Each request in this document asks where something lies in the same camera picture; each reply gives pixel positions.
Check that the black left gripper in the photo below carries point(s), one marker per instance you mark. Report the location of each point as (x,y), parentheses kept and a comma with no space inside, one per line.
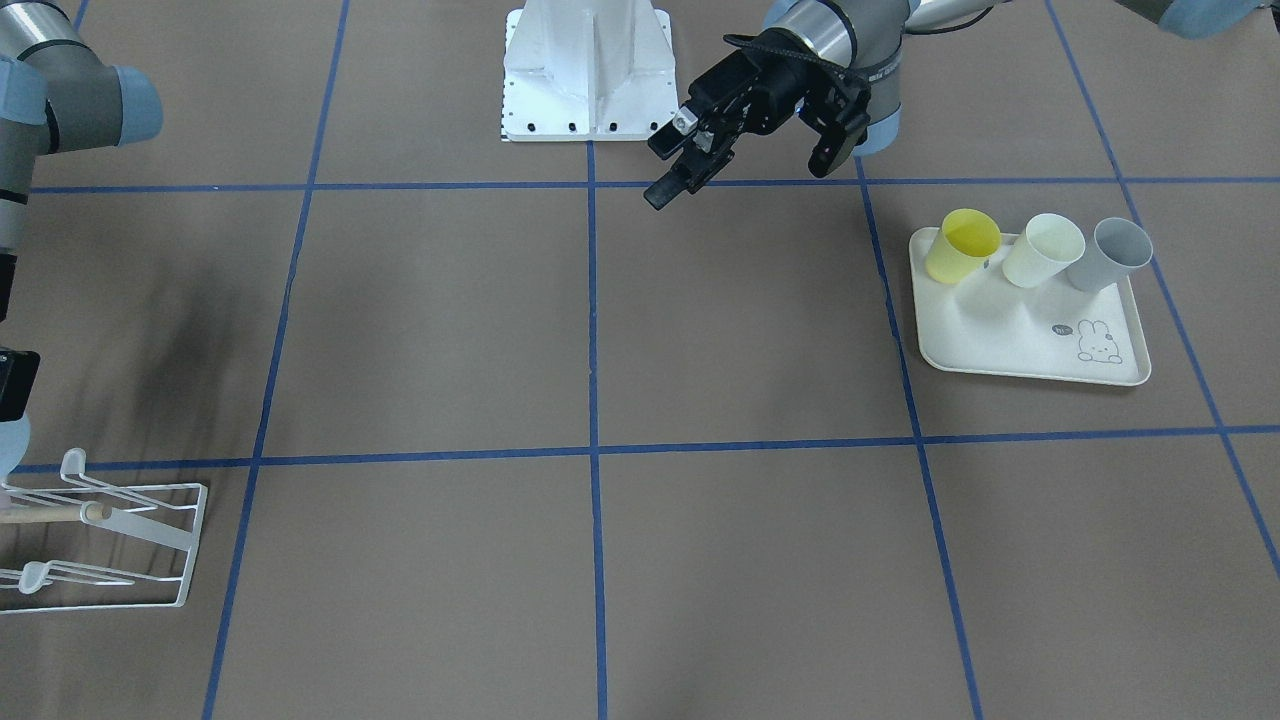
(768,97)

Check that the grey plastic cup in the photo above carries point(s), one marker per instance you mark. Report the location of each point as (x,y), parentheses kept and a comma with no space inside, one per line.
(1116,249)

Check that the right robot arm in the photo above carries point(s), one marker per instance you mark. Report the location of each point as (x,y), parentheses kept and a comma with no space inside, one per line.
(58,96)

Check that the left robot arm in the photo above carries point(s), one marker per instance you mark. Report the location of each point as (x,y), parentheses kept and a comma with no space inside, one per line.
(990,92)

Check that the yellow plastic cup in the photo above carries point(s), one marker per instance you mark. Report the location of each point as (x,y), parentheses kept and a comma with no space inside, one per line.
(966,239)

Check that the pale green plastic cup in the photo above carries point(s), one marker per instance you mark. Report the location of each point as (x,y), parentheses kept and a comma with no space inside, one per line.
(1049,244)

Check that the cream plastic tray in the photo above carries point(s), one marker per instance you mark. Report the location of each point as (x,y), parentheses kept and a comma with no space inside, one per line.
(986,325)

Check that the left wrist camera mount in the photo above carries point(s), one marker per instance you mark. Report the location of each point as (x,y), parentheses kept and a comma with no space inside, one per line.
(834,102)

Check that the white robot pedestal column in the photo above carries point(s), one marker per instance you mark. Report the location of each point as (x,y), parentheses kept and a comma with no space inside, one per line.
(579,71)

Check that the white wire cup rack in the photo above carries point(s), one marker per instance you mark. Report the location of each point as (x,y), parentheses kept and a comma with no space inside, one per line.
(80,543)

